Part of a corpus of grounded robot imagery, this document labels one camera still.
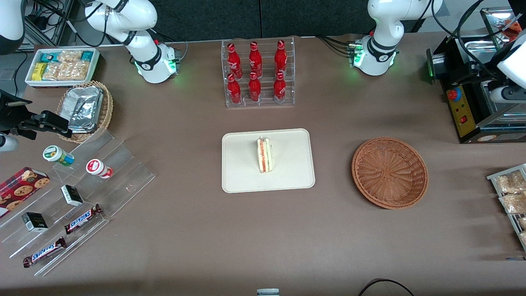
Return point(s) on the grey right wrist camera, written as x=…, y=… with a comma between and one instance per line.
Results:
x=8, y=143

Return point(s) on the triangular sandwich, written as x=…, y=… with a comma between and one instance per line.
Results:
x=265, y=156

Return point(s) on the red cookie box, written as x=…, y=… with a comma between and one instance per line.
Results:
x=20, y=189

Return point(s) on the white snack bin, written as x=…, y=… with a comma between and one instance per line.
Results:
x=29, y=80

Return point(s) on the clear acrylic step display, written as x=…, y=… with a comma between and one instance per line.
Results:
x=123, y=176

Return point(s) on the red-lid white cup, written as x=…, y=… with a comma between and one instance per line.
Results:
x=96, y=167

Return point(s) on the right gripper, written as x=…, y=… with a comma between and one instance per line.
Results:
x=12, y=115

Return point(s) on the black food warmer case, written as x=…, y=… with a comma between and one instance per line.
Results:
x=462, y=119

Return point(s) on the clear nut snack bag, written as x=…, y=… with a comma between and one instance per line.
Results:
x=513, y=203
x=70, y=56
x=509, y=183
x=53, y=71
x=77, y=70

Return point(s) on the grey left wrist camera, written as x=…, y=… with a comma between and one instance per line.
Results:
x=507, y=95

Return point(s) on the teal snack pack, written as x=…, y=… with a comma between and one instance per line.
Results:
x=50, y=57
x=86, y=56

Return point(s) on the cream plastic tray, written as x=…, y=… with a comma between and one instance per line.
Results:
x=296, y=172

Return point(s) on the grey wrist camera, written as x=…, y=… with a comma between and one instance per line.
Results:
x=8, y=143
x=507, y=95

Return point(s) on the tan wicker basket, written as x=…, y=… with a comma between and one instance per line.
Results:
x=106, y=111

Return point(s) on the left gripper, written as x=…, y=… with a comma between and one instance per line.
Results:
x=471, y=76

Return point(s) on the aluminium frame rack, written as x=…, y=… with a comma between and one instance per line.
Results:
x=57, y=24

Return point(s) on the Snickers chocolate bar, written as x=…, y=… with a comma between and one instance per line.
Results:
x=44, y=252
x=82, y=219

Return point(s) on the small grey object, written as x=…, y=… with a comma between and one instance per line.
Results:
x=268, y=292

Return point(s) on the silver foil pack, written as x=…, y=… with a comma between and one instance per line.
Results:
x=80, y=124
x=84, y=102

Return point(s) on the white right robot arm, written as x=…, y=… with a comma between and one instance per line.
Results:
x=144, y=49

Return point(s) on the black backdrop panel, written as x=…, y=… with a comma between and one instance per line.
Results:
x=205, y=20
x=316, y=18

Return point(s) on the round brown wicker basket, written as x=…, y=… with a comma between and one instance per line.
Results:
x=388, y=172

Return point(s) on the red cola bottle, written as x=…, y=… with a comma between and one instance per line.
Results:
x=254, y=89
x=234, y=91
x=234, y=61
x=280, y=89
x=255, y=61
x=280, y=59

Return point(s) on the clear acrylic bottle rack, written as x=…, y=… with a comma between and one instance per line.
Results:
x=267, y=102

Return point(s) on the small black box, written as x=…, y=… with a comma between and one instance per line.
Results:
x=35, y=222
x=72, y=195

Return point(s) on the red round knob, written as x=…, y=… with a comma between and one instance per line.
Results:
x=454, y=94

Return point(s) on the green-lid white cup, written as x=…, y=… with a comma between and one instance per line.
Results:
x=55, y=154

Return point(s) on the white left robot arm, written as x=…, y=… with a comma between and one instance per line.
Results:
x=380, y=24

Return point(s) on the yellow snack pack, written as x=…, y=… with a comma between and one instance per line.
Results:
x=40, y=72

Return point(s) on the steel warmer pan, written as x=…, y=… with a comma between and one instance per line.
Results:
x=478, y=49
x=505, y=111

